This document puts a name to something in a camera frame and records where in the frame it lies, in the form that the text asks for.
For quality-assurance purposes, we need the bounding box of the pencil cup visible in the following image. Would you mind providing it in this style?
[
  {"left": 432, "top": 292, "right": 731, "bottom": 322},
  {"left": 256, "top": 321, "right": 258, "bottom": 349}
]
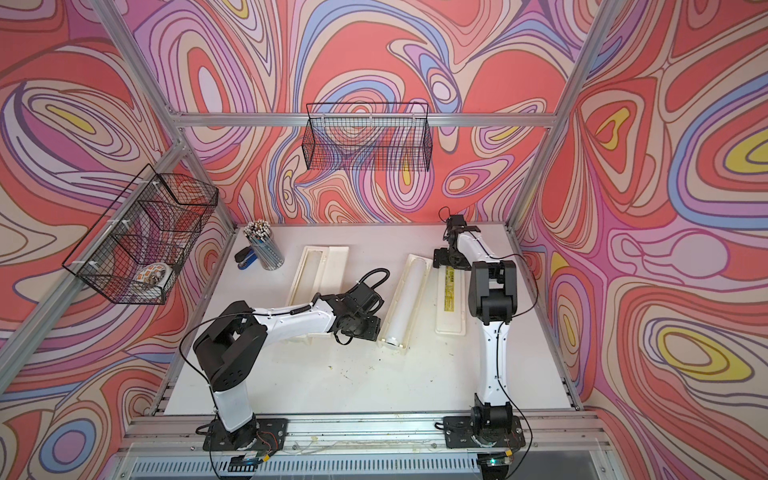
[{"left": 243, "top": 219, "right": 285, "bottom": 271}]

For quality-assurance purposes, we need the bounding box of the left wire basket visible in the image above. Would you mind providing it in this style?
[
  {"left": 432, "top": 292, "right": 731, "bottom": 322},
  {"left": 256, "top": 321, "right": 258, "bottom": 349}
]
[{"left": 62, "top": 165, "right": 219, "bottom": 305}]

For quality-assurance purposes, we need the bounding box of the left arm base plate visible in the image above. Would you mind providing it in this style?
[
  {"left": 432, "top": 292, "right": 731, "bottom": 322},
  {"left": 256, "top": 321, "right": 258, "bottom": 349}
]
[{"left": 196, "top": 416, "right": 289, "bottom": 453}]

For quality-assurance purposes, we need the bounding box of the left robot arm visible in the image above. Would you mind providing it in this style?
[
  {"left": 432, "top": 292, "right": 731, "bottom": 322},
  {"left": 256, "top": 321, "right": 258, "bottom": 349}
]
[{"left": 192, "top": 268, "right": 390, "bottom": 452}]

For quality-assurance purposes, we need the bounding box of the wire basket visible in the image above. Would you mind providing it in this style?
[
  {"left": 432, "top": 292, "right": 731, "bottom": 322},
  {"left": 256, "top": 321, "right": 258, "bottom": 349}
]
[
  {"left": 62, "top": 165, "right": 219, "bottom": 305},
  {"left": 301, "top": 101, "right": 433, "bottom": 173}
]

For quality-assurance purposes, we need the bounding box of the back wire basket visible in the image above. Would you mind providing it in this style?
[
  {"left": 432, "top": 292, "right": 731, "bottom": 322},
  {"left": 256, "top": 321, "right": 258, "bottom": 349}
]
[{"left": 301, "top": 101, "right": 433, "bottom": 173}]

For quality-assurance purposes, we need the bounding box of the white wrap dispenser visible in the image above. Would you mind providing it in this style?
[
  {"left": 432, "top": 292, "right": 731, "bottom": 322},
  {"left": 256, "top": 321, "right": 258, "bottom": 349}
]
[
  {"left": 377, "top": 254, "right": 469, "bottom": 354},
  {"left": 286, "top": 246, "right": 349, "bottom": 306}
]

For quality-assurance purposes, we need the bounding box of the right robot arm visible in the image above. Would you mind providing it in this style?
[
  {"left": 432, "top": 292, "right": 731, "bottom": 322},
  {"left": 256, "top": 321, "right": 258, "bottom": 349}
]
[{"left": 433, "top": 214, "right": 525, "bottom": 450}]

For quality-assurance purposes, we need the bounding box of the blue stapler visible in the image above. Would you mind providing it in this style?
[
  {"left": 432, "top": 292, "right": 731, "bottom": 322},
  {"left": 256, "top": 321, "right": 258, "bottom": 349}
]
[{"left": 234, "top": 246, "right": 258, "bottom": 270}]

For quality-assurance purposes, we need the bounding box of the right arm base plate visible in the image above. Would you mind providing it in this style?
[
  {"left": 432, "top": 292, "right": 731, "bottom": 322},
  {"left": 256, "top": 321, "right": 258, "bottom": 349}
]
[{"left": 440, "top": 415, "right": 527, "bottom": 451}]

